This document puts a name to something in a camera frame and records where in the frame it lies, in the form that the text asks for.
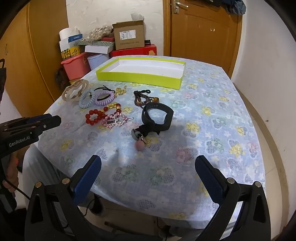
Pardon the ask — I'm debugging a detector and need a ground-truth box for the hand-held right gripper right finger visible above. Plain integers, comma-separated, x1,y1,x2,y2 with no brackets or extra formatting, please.
195,155,271,241

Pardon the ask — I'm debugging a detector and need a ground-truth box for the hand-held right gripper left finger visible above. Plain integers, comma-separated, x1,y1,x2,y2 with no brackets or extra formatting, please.
24,155,102,241

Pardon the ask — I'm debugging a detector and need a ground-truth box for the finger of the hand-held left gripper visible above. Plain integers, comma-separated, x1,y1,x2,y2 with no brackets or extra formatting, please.
0,113,53,128
5,115,62,135

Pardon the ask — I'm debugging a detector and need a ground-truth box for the beige hair claw clip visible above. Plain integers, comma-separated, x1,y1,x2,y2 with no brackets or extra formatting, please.
61,79,90,102

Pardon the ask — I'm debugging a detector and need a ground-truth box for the blue spiral hair tie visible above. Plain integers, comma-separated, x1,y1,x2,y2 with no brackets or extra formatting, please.
79,88,97,109

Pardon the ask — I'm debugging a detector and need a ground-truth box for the purple spiral hair tie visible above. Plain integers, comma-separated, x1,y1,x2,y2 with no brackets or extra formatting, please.
94,91,117,106

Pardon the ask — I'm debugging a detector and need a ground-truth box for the pink rhinestone hair clip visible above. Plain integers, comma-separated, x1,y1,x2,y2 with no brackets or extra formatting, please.
102,113,134,129

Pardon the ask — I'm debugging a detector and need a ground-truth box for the black hair tie with bead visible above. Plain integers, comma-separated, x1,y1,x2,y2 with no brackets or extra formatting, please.
93,85,116,93

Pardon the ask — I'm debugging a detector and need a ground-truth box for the black hair tie pink ball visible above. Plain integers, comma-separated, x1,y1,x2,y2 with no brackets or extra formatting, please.
131,124,162,152

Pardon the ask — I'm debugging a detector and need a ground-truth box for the black wristband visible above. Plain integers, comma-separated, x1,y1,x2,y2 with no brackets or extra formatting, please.
141,102,174,130

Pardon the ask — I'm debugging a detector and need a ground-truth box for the dark beaded chain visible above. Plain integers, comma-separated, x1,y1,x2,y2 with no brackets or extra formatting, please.
133,89,160,108

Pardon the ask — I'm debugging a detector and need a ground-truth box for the yellow-green shallow box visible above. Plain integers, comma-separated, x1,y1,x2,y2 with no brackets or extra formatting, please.
95,56,187,90

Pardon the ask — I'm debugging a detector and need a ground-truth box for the person's left hand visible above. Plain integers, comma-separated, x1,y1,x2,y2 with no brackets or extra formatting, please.
2,156,20,189

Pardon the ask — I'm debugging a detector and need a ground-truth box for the person's grey clothing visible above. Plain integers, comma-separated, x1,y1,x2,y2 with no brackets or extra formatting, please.
22,146,77,186

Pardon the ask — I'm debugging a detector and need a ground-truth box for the pink plastic bin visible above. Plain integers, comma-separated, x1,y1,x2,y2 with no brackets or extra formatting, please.
61,53,91,80

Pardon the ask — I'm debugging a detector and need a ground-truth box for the wooden wardrobe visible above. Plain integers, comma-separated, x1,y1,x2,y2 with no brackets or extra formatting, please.
0,0,70,121

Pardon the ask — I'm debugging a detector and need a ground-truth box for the yellow printed box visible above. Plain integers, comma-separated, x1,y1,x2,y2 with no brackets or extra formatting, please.
60,45,81,59

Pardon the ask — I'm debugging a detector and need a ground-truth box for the light blue round container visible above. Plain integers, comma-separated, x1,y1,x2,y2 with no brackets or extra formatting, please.
87,54,110,70

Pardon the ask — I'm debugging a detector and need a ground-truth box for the blue and white box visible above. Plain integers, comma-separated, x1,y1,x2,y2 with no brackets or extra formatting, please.
59,34,84,50

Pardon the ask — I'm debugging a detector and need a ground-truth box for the white flat box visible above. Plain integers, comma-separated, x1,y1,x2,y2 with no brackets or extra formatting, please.
85,44,114,54

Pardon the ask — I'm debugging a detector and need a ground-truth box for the large white paper roll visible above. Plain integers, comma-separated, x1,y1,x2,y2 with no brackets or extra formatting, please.
59,27,80,42

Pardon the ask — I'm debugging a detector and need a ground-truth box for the green striped box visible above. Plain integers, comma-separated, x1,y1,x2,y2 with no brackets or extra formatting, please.
77,40,115,47

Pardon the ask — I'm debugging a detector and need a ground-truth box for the clear bag of nuts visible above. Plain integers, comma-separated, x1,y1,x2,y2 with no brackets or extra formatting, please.
87,26,114,41

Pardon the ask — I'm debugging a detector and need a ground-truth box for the large red box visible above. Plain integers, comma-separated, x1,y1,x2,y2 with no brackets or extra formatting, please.
109,44,158,58

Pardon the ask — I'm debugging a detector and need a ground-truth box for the open cardboard box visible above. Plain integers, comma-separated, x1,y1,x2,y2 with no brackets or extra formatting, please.
112,20,145,51

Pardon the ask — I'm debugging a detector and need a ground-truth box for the wooden door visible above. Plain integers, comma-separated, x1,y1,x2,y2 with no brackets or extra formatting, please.
163,0,243,78

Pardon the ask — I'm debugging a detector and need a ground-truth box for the hanging dark blue cloth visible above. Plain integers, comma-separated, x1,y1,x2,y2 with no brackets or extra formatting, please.
228,0,247,15

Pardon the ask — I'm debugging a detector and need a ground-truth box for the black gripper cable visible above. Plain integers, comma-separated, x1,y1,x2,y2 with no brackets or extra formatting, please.
13,185,31,201

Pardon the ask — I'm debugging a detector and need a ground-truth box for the yellow and red bead bracelet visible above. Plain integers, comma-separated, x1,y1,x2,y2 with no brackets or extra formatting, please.
103,103,122,114

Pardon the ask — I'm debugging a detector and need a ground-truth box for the gold chain bracelet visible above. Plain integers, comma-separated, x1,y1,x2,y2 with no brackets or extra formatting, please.
114,85,127,96

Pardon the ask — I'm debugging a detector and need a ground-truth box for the metal door handle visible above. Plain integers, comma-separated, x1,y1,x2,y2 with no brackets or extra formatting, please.
173,0,189,14

